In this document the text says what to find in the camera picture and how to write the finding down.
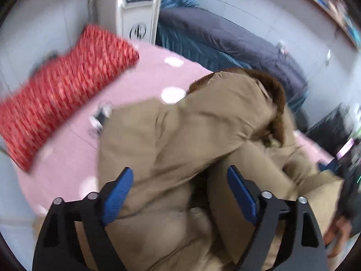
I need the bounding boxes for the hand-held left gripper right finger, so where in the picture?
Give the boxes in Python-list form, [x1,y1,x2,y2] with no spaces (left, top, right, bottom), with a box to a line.
[227,165,329,271]

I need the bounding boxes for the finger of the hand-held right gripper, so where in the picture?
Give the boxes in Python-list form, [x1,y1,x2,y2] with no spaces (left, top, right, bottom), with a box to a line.
[318,159,343,174]

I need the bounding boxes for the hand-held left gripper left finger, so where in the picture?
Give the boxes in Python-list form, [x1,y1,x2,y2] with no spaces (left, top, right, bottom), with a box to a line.
[32,167,134,271]

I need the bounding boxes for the tan coat with fur collar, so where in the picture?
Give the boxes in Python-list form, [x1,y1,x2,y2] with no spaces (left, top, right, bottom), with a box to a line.
[75,68,353,271]

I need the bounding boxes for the person's right hand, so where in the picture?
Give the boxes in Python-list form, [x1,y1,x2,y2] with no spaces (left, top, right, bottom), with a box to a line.
[323,216,353,257]

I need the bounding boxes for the pink dotted bed sheet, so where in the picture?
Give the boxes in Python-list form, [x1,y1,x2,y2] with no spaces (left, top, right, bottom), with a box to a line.
[11,41,339,232]

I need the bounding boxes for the small black and white object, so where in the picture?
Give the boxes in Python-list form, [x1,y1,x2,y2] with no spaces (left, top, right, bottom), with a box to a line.
[89,103,113,136]

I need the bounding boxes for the red patterned pillow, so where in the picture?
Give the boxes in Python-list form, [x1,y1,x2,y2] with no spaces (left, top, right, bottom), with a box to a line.
[0,24,140,173]

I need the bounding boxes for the dark grey blanket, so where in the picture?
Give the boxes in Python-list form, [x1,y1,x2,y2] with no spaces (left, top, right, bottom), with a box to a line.
[158,7,309,96]

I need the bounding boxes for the massage bed with blue skirt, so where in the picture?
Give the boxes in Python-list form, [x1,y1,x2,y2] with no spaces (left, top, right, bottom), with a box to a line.
[155,7,309,113]

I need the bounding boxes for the white beauty machine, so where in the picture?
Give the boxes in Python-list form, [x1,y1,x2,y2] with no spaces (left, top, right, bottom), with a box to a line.
[86,0,165,46]

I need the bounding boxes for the wooden wall shelf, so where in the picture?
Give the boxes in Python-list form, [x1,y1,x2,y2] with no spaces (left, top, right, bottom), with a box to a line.
[276,0,361,48]

